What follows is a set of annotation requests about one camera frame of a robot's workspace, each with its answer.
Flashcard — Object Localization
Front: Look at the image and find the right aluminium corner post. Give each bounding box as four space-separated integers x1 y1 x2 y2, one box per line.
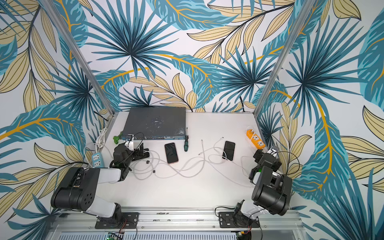
254 1 315 119

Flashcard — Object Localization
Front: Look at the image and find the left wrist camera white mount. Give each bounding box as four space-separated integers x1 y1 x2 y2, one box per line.
125 134 135 150

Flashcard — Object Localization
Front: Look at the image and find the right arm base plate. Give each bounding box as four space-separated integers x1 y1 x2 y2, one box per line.
217 211 260 229

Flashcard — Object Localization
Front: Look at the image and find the light blue power strip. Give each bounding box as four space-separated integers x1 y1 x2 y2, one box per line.
92 153 105 168

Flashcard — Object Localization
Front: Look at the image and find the grey looping cable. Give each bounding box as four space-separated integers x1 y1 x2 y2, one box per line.
128 148 211 181

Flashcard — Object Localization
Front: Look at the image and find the white power strip cord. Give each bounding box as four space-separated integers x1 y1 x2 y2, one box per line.
83 127 109 157

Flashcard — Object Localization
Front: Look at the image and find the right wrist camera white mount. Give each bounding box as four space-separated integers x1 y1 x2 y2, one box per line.
268 146 280 157

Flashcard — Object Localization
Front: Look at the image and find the green clamp tool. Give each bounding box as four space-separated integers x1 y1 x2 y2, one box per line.
113 132 123 145

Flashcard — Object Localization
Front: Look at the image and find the orange power strip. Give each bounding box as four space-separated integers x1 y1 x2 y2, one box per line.
246 129 266 150

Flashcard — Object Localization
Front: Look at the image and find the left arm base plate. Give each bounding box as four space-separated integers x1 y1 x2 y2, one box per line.
95 212 140 230

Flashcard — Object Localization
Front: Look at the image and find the left aluminium corner post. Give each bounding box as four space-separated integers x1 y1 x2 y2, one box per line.
40 0 115 115

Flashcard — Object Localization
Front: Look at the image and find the aluminium corner post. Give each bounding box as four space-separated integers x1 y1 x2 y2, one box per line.
40 0 115 115
254 1 315 119

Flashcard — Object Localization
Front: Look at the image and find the white charging cable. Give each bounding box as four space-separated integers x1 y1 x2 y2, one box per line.
197 137 256 188

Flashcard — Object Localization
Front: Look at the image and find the grey network switch box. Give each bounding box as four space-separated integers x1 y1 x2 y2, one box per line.
122 107 187 141

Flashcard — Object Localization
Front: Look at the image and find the green handled screwdriver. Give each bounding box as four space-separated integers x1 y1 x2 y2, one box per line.
184 128 189 152

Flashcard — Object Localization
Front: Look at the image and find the pink-edged black phone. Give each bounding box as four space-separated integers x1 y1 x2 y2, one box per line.
165 143 179 164

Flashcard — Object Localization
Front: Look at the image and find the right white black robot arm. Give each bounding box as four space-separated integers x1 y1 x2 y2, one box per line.
233 146 293 227

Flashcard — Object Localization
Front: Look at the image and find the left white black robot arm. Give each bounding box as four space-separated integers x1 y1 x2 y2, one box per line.
51 143 150 228

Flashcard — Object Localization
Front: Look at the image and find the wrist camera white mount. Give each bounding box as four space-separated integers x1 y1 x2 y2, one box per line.
125 134 135 150
268 146 280 157

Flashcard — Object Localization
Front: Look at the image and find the aluminium front rail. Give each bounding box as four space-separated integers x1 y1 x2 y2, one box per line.
46 208 309 240

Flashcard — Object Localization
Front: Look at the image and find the white-edged black phone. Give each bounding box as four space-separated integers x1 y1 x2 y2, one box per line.
222 141 236 161

